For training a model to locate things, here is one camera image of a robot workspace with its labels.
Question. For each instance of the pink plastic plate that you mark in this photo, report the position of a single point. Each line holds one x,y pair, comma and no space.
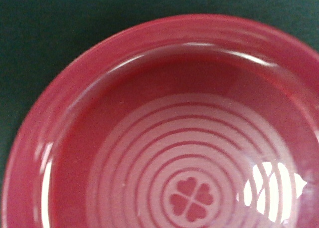
190,121

